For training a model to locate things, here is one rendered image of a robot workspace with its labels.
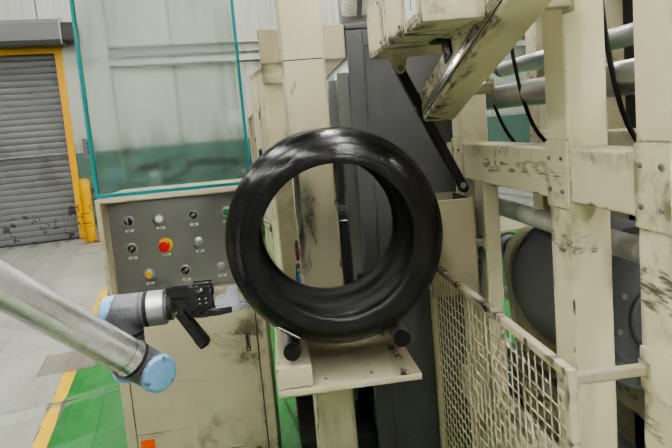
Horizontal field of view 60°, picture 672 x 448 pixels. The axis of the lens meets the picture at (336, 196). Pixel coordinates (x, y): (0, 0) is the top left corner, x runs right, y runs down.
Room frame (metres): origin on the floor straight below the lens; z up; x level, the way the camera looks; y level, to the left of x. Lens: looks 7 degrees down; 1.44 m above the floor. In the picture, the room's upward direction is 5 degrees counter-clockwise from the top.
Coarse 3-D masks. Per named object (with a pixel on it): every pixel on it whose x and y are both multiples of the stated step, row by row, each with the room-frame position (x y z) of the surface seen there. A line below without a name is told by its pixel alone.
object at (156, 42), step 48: (96, 0) 2.08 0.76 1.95; (144, 0) 2.09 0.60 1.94; (192, 0) 2.11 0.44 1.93; (96, 48) 2.07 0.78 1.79; (144, 48) 2.09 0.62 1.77; (192, 48) 2.11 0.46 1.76; (96, 96) 2.07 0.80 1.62; (144, 96) 2.09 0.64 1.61; (192, 96) 2.11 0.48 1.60; (240, 96) 2.12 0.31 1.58; (96, 144) 2.07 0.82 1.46; (144, 144) 2.09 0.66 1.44; (192, 144) 2.10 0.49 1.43; (240, 144) 2.12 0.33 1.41; (96, 192) 2.06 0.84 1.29; (144, 192) 2.08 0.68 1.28
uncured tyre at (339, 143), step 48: (288, 144) 1.43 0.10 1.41; (336, 144) 1.42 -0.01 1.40; (384, 144) 1.46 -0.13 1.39; (240, 192) 1.42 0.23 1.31; (432, 192) 1.47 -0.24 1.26; (240, 240) 1.39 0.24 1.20; (432, 240) 1.44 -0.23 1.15; (240, 288) 1.42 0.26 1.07; (288, 288) 1.66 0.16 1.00; (336, 288) 1.69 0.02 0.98; (384, 288) 1.67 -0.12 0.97; (336, 336) 1.41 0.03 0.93
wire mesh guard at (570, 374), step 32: (448, 320) 1.69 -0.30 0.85; (480, 320) 1.40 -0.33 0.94; (544, 352) 1.04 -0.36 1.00; (448, 384) 1.73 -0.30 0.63; (480, 384) 1.43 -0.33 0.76; (512, 384) 1.22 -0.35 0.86; (576, 384) 0.96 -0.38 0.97; (448, 416) 1.76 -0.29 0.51; (480, 416) 1.45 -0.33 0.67; (544, 416) 1.07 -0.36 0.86; (576, 416) 0.96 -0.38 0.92
